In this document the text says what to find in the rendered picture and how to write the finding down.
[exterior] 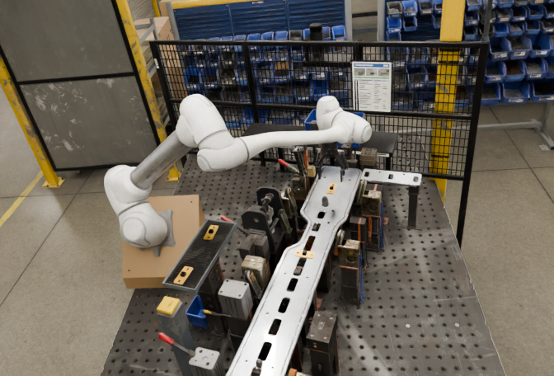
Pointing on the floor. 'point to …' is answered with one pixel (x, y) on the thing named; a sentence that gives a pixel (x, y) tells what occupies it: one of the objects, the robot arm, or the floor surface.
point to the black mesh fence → (339, 95)
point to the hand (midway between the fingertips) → (330, 176)
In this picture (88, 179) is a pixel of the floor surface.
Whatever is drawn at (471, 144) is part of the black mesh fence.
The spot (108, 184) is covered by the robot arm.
